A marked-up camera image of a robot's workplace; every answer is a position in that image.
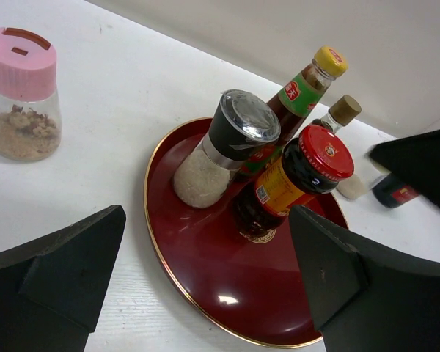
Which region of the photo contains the red-lid chili sauce jar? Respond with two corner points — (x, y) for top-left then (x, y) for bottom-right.
(232, 125), (354, 238)

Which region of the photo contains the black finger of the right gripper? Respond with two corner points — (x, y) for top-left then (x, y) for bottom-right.
(368, 129), (440, 209)

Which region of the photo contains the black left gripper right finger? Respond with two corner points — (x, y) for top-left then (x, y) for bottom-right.
(289, 206), (440, 351)

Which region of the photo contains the yellow-lid spice jar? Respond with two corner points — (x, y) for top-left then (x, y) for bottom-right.
(311, 94), (367, 202)

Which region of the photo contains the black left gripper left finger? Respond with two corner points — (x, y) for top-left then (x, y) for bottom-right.
(0, 205), (126, 351)

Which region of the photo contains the pink-lid spice jar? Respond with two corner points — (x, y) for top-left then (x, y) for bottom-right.
(0, 27), (62, 161)

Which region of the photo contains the black-top salt grinder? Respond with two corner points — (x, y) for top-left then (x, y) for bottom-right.
(172, 89), (281, 209)

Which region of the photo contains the yellow-cap sauce bottle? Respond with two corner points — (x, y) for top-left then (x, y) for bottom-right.
(235, 45), (348, 183)

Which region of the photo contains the red round tray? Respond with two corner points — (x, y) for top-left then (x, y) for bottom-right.
(143, 117), (350, 348)

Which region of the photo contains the tall black-cap bottle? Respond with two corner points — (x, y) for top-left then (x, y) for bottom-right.
(372, 174), (419, 209)

